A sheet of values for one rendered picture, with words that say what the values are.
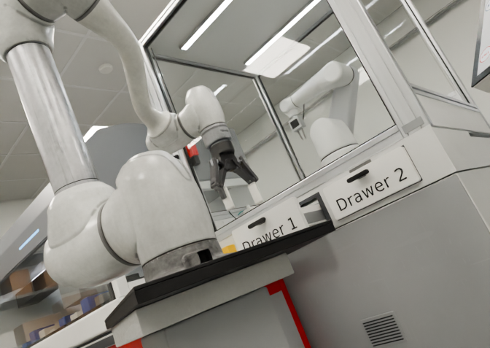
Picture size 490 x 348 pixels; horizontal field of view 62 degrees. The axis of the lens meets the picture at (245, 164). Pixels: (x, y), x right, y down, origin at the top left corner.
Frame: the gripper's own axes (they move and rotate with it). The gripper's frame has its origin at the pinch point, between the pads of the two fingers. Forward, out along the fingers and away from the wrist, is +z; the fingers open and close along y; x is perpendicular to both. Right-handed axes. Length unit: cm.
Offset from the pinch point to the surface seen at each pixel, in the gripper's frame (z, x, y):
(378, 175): 9.1, -33.2, 21.7
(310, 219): 12.0, -9.9, 14.4
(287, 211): 7.6, -7.6, 8.1
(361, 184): 9.0, -27.0, 21.7
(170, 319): 22, -25, -57
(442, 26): -129, -33, 351
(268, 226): 8.8, 1.4, 8.0
